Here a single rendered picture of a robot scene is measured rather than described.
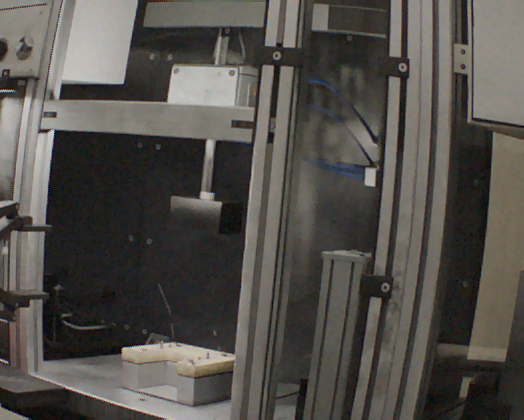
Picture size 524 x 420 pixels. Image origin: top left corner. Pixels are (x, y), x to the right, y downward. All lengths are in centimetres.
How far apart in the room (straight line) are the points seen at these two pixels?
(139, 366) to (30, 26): 55
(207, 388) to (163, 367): 11
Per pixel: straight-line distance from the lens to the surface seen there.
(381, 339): 154
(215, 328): 214
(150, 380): 188
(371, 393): 155
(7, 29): 189
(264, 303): 160
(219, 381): 185
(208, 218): 184
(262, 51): 161
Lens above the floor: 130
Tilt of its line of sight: 3 degrees down
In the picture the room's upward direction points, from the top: 5 degrees clockwise
